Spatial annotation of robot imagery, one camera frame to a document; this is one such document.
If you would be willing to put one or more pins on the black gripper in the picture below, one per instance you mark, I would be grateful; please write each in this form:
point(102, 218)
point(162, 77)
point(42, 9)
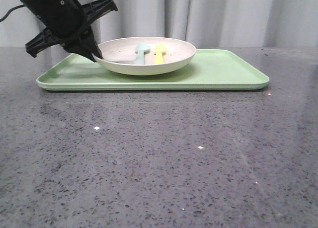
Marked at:
point(68, 23)

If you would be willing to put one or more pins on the white round plate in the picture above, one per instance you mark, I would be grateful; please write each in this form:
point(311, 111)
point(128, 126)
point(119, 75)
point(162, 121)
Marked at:
point(119, 55)

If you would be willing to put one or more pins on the yellow plastic fork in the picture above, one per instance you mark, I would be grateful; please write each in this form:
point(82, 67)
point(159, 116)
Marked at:
point(160, 50)

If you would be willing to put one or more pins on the light blue plastic spoon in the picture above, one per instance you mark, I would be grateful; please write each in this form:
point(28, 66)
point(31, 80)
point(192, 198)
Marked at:
point(140, 50)

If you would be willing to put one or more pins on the grey pleated curtain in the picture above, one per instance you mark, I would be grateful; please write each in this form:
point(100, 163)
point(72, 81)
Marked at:
point(215, 23)

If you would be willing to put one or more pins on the light green plastic tray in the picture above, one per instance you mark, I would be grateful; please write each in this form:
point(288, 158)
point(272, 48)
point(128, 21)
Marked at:
point(210, 69)

